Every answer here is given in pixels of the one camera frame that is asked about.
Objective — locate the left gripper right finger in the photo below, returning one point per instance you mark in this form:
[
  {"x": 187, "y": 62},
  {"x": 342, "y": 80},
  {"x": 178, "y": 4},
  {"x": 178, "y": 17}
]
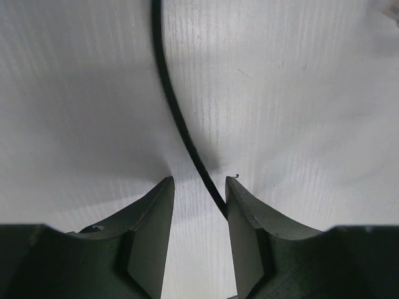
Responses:
[{"x": 275, "y": 256}]

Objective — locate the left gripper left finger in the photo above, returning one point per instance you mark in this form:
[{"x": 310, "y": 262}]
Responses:
[{"x": 121, "y": 256}]

